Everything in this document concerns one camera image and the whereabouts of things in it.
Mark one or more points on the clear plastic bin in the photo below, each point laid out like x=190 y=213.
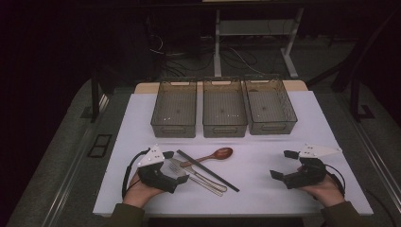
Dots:
x=270 y=107
x=175 y=108
x=224 y=108

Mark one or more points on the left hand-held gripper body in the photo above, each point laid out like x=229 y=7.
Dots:
x=154 y=176

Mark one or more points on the metal fork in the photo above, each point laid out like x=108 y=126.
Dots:
x=176 y=169

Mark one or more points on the white metal table frame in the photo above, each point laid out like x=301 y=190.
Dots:
x=217 y=47

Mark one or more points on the black metal stand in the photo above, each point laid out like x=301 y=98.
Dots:
x=94 y=94
x=354 y=94

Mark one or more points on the black chopstick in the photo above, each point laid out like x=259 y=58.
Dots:
x=208 y=170

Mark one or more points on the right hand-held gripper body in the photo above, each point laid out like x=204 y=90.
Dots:
x=310 y=173

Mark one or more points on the metal table knife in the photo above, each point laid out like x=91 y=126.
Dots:
x=189 y=169

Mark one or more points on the white table mat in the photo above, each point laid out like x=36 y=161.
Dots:
x=252 y=167

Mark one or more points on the person's left hand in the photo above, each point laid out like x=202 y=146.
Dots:
x=138 y=193

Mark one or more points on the person's right hand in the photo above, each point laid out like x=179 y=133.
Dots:
x=327 y=192

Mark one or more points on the brown wooden spoon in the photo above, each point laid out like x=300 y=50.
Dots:
x=222 y=153

